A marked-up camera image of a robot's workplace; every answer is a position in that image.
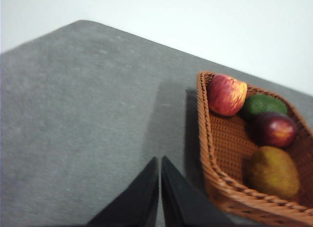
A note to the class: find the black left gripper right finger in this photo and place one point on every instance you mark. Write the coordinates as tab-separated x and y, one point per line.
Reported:
181	202

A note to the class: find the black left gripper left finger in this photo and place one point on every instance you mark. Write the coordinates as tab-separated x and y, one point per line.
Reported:
137	202

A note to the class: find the brown kiwi fruit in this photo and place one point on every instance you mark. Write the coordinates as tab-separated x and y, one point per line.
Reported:
272	173

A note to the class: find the brown wicker basket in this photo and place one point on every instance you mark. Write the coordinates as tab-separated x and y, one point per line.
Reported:
220	139

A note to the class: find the red and yellow apple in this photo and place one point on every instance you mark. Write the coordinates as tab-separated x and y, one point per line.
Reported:
226	95

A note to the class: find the dark red plum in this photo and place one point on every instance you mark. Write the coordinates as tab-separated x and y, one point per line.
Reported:
276	130

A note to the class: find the green avocado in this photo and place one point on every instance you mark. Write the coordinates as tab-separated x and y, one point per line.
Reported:
264	104

